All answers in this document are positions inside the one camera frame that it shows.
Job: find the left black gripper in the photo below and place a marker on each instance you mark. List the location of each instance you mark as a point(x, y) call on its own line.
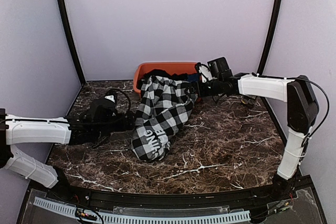
point(123, 126)

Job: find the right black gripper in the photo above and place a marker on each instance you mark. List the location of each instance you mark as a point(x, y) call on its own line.
point(200, 91)

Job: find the black white plaid shirt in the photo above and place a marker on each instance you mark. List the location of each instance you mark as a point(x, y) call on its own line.
point(165, 107)

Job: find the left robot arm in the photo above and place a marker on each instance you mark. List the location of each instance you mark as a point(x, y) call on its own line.
point(18, 130)

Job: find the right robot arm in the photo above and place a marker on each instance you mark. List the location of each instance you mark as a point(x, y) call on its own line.
point(302, 112)

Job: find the blue garment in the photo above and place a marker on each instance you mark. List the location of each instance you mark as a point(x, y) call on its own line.
point(193, 77)

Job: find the orange plastic basin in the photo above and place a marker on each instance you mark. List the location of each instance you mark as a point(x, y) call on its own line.
point(165, 81)

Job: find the black garment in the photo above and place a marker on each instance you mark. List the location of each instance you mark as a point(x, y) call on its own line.
point(163, 73)

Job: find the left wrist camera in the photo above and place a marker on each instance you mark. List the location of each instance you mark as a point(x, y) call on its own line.
point(104, 108)

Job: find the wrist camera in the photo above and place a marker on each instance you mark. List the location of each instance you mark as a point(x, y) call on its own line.
point(104, 108)
point(214, 69)

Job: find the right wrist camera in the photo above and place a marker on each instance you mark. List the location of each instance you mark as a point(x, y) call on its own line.
point(214, 69)

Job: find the black front rail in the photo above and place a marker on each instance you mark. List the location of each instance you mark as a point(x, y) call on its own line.
point(253, 198)

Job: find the white slotted cable duct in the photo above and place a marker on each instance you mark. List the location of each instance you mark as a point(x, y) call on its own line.
point(142, 215)

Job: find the right black frame post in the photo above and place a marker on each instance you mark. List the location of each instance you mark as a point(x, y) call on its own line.
point(269, 37)

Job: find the black frame post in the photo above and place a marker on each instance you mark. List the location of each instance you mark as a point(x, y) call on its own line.
point(70, 41)
point(269, 37)

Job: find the left black frame post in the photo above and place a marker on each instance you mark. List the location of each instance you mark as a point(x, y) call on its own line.
point(70, 41)

